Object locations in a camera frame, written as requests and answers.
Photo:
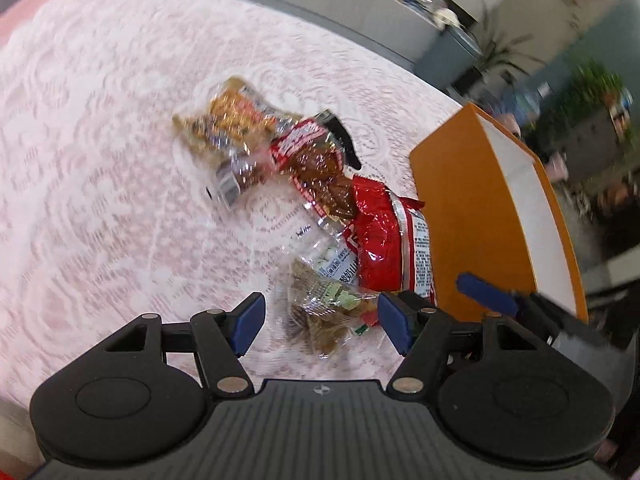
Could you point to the tall potted plant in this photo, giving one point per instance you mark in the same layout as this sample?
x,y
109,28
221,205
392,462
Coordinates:
x,y
497,50

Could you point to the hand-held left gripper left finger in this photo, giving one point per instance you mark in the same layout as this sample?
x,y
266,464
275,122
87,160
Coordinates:
x,y
248,322

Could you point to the bushy green plant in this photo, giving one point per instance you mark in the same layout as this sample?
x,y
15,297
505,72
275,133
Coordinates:
x,y
595,95

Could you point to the red snack packet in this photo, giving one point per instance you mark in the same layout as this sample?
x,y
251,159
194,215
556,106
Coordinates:
x,y
380,240

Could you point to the grey counter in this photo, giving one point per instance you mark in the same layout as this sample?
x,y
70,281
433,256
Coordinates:
x,y
350,20

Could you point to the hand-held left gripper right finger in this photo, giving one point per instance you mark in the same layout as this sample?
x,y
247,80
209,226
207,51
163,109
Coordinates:
x,y
392,322

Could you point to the pink lace tablecloth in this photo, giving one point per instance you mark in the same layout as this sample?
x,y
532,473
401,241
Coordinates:
x,y
100,185

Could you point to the grey trash bin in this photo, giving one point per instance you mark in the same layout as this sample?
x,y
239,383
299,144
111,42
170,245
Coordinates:
x,y
445,60

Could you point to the yellow snack packet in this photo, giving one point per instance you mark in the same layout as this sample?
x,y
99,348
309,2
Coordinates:
x,y
235,120

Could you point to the clear brown meat packet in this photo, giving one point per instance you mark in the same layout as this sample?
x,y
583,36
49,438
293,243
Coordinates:
x,y
320,170

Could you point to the orange storage box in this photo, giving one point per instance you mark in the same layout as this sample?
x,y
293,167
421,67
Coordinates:
x,y
480,210

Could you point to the clear packet with white label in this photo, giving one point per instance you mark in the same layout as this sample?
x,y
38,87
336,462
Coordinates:
x,y
325,255

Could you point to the clear green brown snack packet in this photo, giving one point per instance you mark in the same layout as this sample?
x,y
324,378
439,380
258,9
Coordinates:
x,y
325,310

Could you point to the black snack packet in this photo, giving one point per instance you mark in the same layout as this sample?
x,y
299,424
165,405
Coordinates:
x,y
345,142

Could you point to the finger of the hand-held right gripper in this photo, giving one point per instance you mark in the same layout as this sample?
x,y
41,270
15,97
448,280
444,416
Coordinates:
x,y
487,292

